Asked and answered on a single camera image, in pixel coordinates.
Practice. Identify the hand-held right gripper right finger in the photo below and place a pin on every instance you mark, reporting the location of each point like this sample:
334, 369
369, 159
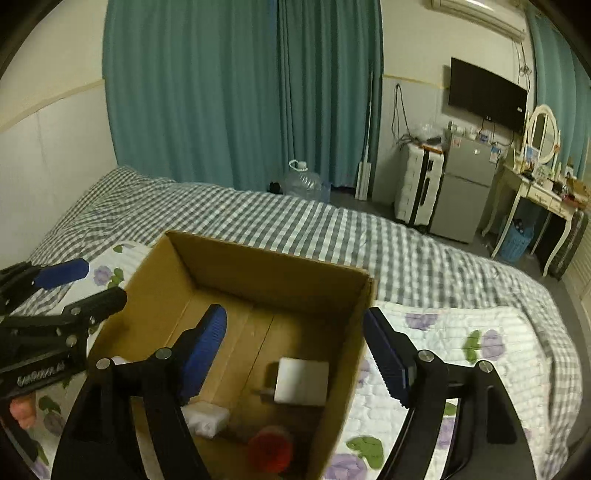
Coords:
385, 360

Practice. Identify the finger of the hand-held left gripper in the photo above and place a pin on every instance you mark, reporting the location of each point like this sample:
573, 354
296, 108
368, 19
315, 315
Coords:
99, 302
62, 273

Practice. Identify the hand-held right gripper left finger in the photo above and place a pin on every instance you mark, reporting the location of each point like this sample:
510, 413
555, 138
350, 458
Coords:
207, 353

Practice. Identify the brown cardboard box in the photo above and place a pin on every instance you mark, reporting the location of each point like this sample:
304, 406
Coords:
277, 286

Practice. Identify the person's left hand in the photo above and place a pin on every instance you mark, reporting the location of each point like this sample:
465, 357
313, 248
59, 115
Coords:
23, 411

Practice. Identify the white floral quilt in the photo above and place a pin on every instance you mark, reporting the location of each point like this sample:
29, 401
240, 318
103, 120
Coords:
438, 332

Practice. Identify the white crumpled cloth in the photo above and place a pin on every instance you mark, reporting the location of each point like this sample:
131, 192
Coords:
210, 417

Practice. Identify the white rectangular box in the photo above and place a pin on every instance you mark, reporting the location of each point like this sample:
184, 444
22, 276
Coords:
301, 381

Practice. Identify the red round container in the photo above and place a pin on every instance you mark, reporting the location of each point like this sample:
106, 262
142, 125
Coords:
270, 448

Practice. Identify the checked grey bedsheet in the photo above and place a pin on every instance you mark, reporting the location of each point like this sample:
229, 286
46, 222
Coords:
286, 217

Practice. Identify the blue plastic basket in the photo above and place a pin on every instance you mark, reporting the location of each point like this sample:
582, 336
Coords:
516, 242

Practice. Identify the white ribbed suitcase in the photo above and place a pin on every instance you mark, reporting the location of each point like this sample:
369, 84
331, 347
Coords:
418, 184

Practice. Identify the small black floor object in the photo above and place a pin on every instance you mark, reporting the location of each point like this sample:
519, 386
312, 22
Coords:
275, 187

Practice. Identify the white flat mop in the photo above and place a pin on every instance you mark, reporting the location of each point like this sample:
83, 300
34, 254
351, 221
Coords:
364, 177

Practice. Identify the silver small fridge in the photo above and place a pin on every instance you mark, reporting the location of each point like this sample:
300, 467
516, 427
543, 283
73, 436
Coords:
464, 194

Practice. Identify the clear large water jug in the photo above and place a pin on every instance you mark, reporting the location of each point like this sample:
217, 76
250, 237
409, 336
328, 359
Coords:
304, 184

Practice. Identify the dark ribbed suitcase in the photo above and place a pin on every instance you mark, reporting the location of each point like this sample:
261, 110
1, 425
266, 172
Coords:
570, 244

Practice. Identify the wide teal curtain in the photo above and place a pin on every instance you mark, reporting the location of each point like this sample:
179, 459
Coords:
189, 92

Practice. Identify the cream dressing table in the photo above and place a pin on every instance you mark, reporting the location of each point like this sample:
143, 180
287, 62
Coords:
531, 191

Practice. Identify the clear plastic bag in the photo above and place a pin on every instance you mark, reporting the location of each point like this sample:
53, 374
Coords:
427, 131

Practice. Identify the group of cosmetic bottles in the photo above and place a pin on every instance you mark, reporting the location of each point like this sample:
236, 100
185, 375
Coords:
549, 177

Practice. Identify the oval white-framed mirror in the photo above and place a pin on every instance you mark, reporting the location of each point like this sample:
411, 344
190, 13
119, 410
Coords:
544, 131

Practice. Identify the narrow teal curtain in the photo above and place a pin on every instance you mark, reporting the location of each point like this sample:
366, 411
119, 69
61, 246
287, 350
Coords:
554, 78

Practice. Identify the white air conditioner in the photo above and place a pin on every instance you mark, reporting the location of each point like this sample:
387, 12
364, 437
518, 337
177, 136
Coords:
485, 16

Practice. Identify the black wall television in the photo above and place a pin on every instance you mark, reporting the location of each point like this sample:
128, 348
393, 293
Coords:
487, 94

